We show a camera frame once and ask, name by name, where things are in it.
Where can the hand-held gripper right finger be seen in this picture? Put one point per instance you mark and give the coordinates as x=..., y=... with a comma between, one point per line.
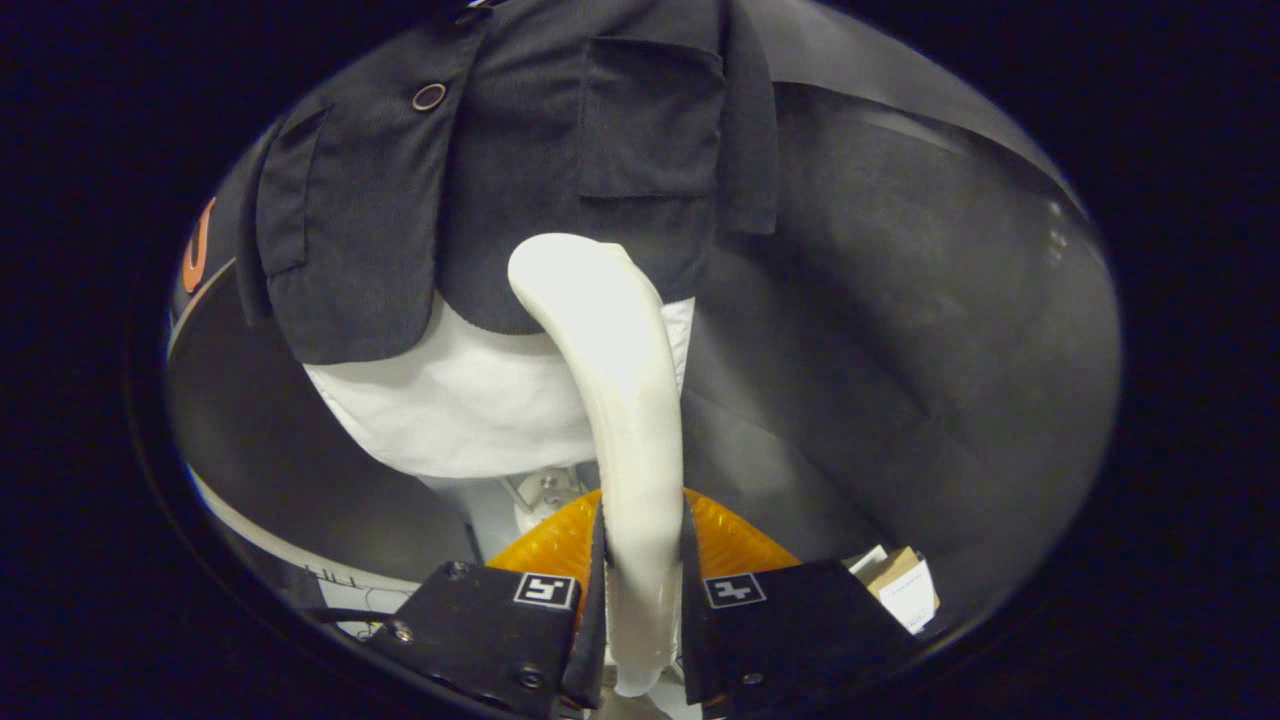
x=693, y=620

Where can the black jacket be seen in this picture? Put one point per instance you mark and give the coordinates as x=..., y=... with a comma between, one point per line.
x=520, y=200

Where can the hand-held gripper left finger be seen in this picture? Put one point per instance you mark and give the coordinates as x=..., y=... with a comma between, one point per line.
x=592, y=620

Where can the grey cabinet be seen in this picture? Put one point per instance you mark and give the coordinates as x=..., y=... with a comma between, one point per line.
x=300, y=480

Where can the brown box with white label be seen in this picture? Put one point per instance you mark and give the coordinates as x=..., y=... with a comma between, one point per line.
x=900, y=585

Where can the black backdrop cloth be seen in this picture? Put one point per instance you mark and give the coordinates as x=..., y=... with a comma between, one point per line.
x=900, y=300

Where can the white steamer stand base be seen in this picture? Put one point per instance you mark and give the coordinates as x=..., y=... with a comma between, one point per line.
x=545, y=490

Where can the white garment steamer head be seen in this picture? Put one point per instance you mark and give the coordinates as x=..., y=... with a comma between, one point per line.
x=620, y=400

